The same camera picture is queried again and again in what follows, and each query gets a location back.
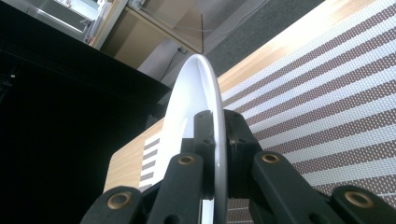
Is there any white plate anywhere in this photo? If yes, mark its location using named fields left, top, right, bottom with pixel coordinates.
left=155, top=53, right=229, bottom=224

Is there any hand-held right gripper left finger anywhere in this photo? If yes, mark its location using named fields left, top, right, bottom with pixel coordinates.
left=192, top=109, right=218, bottom=201

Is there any black floor cable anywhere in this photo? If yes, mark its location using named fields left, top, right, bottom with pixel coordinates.
left=160, top=46, right=190, bottom=82

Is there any striped woven placemat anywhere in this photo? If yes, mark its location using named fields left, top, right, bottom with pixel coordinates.
left=138, top=0, right=396, bottom=224

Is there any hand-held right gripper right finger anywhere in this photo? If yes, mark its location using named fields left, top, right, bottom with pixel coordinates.
left=222, top=108, right=264, bottom=200

